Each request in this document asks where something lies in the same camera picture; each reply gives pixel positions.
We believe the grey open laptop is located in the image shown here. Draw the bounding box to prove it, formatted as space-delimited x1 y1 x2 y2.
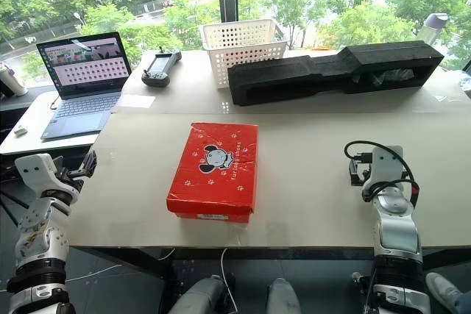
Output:
36 31 133 141

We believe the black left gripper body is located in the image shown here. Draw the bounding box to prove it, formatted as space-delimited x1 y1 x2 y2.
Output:
54 165 86 194

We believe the grey rounded robot leg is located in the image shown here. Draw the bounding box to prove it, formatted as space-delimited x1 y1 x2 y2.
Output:
265 277 302 314
168 276 230 314

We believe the black handheld remote controller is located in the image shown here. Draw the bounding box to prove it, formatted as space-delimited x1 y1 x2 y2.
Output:
141 46 183 87

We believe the grey sneaker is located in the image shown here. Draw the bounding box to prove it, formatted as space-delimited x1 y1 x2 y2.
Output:
425 271 465 314

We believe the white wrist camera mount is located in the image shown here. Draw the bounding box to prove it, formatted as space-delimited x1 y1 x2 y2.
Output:
361 144 404 193
14 153 60 198

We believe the red shoe box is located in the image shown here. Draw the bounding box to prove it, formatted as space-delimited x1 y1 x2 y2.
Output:
166 121 260 215

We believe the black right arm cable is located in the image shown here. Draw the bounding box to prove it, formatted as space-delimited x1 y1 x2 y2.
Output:
344 140 421 205

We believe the long black foam packaging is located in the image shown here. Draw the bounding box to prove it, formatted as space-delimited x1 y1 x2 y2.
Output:
227 40 445 105

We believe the white perforated plastic basket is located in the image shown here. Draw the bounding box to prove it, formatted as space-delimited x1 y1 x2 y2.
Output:
199 18 288 90

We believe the black table frame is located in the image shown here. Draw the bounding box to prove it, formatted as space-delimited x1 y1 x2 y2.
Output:
68 246 471 274

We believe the blue jeans leg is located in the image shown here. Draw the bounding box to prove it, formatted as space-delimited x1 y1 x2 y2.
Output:
454 288 471 314

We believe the red box with white label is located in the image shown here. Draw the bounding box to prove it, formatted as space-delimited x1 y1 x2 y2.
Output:
172 210 252 224

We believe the white tumbler purple straw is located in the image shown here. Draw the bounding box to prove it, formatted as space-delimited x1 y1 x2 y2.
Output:
0 63 29 98

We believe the thin white floor cable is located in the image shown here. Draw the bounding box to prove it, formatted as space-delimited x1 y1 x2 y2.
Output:
68 247 177 282

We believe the grey bottle purple cap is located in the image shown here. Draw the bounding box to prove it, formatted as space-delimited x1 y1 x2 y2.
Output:
422 12 450 42

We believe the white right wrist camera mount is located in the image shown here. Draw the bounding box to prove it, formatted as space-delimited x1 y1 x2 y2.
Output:
361 144 404 193

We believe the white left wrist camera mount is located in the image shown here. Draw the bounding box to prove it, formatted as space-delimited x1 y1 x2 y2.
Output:
14 153 60 198

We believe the white paper sheet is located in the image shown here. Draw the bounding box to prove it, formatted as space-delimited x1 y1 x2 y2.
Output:
122 94 157 110

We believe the white hanging cable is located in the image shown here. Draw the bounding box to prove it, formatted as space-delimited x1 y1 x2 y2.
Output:
219 247 239 314

